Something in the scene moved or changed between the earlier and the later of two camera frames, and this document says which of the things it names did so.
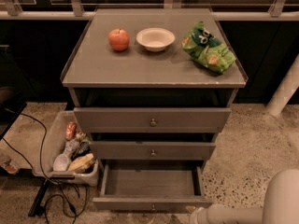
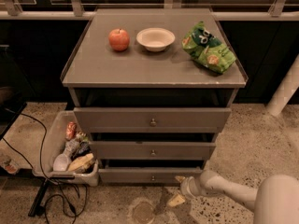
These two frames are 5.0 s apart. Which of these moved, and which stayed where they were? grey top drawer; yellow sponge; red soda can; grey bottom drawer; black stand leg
Moved: grey bottom drawer
Stayed: black stand leg; grey top drawer; red soda can; yellow sponge
